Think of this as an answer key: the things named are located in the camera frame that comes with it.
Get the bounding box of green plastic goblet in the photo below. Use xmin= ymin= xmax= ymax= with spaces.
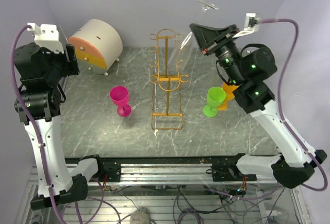
xmin=203 ymin=87 xmax=226 ymax=118

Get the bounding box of clear flute wine glass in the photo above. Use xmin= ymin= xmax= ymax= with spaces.
xmin=169 ymin=0 xmax=219 ymax=72

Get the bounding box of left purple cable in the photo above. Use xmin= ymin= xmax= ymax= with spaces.
xmin=10 ymin=25 xmax=68 ymax=224

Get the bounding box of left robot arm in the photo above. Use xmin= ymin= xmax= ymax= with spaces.
xmin=13 ymin=42 xmax=105 ymax=210

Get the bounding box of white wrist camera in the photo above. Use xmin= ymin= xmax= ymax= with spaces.
xmin=233 ymin=13 xmax=260 ymax=38
xmin=27 ymin=23 xmax=64 ymax=54

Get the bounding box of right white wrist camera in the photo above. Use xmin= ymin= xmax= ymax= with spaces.
xmin=233 ymin=13 xmax=260 ymax=38

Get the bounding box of grey fuzzy ball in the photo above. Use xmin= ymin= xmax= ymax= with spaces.
xmin=129 ymin=208 xmax=151 ymax=224

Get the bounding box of magenta plastic goblet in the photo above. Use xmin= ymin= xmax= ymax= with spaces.
xmin=109 ymin=86 xmax=131 ymax=117

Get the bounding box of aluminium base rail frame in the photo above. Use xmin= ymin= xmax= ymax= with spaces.
xmin=33 ymin=154 xmax=284 ymax=186

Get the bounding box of cream round drawer box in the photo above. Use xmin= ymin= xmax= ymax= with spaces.
xmin=68 ymin=19 xmax=123 ymax=76

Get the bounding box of gold wire wine glass rack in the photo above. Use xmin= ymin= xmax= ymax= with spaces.
xmin=149 ymin=28 xmax=188 ymax=130

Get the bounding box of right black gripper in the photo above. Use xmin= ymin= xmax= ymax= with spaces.
xmin=191 ymin=23 xmax=245 ymax=85

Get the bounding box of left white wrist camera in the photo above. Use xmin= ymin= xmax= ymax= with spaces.
xmin=27 ymin=23 xmax=64 ymax=54

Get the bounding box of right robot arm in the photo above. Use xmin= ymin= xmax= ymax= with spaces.
xmin=189 ymin=23 xmax=327 ymax=188

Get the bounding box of orange plastic goblet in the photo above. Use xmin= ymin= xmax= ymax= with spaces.
xmin=217 ymin=83 xmax=239 ymax=111

